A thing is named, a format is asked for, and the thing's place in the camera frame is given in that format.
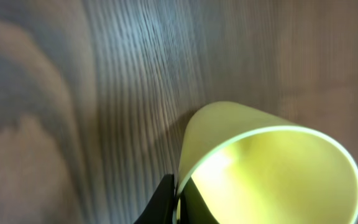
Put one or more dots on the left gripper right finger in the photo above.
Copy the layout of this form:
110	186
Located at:
193	209

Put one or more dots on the yellow plastic cup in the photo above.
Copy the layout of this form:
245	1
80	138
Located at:
254	167

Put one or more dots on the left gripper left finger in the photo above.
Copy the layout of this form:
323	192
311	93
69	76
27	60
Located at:
159	209

